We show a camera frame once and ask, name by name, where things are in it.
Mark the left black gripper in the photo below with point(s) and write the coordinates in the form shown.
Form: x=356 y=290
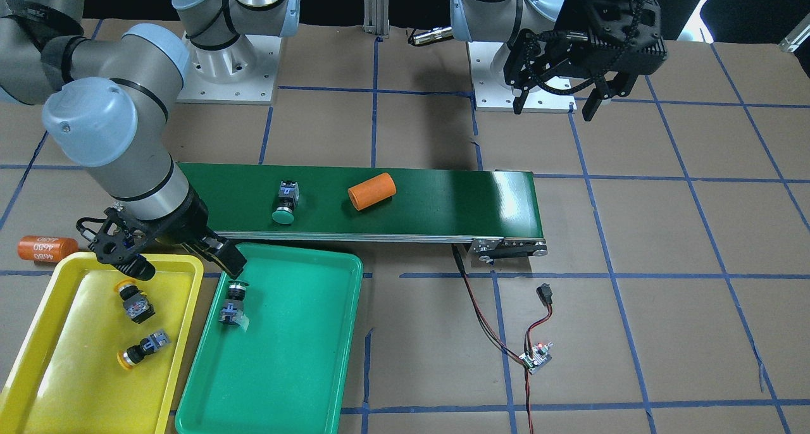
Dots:
x=565 y=50

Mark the yellow plastic tray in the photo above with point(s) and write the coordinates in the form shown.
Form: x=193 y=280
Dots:
x=66 y=378

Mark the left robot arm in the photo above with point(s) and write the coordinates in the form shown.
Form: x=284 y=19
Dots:
x=502 y=20

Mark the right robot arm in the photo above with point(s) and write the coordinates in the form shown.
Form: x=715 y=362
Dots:
x=106 y=104

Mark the green plastic tray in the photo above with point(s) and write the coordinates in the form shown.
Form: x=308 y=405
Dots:
x=285 y=372

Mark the green push button switch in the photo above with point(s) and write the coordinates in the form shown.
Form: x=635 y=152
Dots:
x=287 y=201

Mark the yellow push button switch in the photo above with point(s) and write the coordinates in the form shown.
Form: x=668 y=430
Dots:
x=134 y=355

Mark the aluminium frame post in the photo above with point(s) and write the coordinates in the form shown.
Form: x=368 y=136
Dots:
x=376 y=18

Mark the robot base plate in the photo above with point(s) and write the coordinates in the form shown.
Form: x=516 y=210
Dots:
x=228 y=83
x=493 y=94

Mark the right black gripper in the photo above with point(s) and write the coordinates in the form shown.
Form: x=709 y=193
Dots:
x=185 y=222

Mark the small controller circuit board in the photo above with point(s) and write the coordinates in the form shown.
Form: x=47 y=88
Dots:
x=536 y=357

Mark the green conveyor belt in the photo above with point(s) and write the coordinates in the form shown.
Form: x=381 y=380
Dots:
x=495 y=213

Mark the orange cylinder labelled 4680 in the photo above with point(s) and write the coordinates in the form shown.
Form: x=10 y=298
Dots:
x=46 y=248

